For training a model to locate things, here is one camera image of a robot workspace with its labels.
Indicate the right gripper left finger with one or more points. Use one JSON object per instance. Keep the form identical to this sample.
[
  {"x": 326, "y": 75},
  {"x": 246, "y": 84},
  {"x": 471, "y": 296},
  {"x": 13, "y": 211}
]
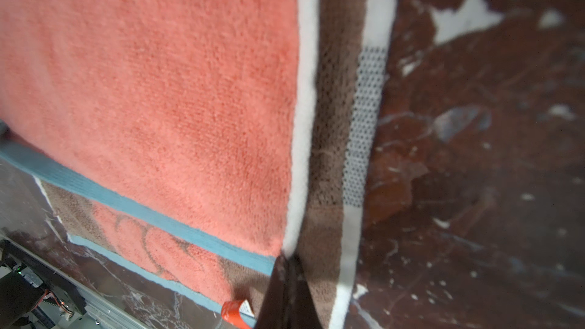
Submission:
[{"x": 274, "y": 313}]

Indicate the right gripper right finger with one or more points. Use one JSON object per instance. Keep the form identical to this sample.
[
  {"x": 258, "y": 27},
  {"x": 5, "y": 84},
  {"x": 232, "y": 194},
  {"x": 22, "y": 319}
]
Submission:
[{"x": 301, "y": 309}]

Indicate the brown red bear towel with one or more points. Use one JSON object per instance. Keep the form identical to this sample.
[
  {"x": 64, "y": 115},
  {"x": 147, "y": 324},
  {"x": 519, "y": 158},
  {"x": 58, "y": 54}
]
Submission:
[{"x": 206, "y": 131}]

